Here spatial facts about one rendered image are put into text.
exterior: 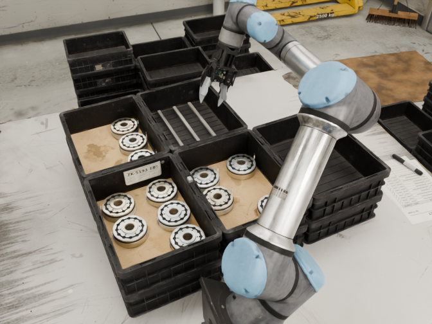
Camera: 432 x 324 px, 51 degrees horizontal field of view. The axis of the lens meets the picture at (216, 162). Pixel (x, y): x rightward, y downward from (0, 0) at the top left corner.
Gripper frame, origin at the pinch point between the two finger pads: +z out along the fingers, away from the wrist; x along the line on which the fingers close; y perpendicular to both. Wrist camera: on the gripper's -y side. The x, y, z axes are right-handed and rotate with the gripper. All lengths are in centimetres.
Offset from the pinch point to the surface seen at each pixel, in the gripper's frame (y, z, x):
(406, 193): 16, 14, 78
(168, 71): -132, 37, 9
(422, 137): -40, 12, 125
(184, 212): 25.7, 27.9, -4.9
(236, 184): 13.2, 22.7, 13.9
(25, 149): -40, 54, -59
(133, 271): 50, 31, -21
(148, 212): 19.9, 33.9, -14.6
